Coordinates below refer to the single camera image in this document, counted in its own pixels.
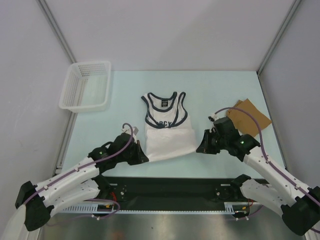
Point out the white tank top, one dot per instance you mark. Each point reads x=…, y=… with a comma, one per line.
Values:
x=168, y=128

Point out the aluminium corner post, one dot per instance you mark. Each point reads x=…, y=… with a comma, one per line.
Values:
x=294, y=8
x=53, y=24

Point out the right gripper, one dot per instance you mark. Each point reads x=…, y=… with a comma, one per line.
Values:
x=204, y=147

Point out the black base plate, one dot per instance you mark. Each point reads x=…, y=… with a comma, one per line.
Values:
x=174, y=194

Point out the white cable duct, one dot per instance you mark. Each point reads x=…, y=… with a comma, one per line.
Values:
x=90, y=208
x=238, y=207

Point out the right aluminium corner post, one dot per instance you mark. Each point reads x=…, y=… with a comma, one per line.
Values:
x=294, y=8

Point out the white cable duct right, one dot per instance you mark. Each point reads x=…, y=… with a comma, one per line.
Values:
x=238, y=207

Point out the white cable duct left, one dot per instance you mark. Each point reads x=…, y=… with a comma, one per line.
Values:
x=90, y=208

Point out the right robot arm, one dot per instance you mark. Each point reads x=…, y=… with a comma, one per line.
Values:
x=295, y=202

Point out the left aluminium corner post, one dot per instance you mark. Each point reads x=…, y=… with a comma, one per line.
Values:
x=53, y=24

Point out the tan tank top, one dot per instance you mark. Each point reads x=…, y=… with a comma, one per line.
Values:
x=244, y=123

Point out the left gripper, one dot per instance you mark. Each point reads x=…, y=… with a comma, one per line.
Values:
x=140, y=157

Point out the white plastic basket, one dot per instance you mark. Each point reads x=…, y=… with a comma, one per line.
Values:
x=86, y=87

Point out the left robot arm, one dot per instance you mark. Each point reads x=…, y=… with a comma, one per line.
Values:
x=82, y=182

